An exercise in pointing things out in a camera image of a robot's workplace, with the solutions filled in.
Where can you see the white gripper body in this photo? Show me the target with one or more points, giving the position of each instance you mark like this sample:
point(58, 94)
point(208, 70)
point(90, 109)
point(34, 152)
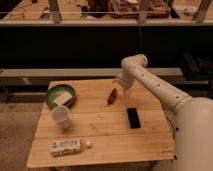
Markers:
point(125, 84)

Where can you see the red pepper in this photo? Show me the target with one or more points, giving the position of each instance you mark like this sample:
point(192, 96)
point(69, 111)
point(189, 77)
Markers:
point(112, 97)

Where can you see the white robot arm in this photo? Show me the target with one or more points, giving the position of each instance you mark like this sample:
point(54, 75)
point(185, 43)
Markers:
point(193, 143)

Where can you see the black phone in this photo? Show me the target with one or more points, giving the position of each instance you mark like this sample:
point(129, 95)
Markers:
point(133, 118)

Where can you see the wooden folding table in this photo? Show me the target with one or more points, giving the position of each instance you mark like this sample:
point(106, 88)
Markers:
point(107, 127)

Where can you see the white block on plate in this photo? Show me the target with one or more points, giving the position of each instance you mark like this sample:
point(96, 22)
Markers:
point(63, 98)

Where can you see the green plate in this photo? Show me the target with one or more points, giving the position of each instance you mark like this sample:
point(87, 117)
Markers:
point(57, 90)

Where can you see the white plastic bottle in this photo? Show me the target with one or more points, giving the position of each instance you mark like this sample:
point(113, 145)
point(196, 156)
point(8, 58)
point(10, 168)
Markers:
point(67, 147)

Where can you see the long background workbench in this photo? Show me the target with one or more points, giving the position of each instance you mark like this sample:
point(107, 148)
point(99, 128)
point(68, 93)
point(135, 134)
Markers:
point(106, 12)

